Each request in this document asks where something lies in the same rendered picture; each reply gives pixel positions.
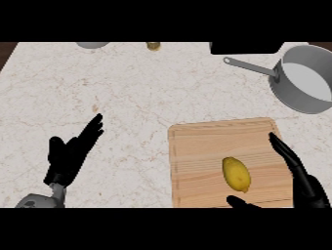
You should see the yellow lemon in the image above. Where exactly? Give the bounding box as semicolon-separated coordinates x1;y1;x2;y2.
221;156;252;194

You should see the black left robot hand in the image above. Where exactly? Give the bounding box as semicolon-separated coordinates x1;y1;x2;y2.
41;112;105;188

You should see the olive green bottle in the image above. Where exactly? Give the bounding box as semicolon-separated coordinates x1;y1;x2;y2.
144;41;164;52

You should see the grey metal pot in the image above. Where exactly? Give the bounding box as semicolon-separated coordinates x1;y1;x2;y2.
223;44;332;115

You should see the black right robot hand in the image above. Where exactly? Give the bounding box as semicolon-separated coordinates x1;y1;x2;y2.
225;131;332;209

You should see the black appliance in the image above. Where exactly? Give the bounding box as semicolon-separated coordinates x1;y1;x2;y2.
208;41;287;56

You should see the wooden cutting board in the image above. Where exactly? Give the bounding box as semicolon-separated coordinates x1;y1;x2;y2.
167;116;296;209

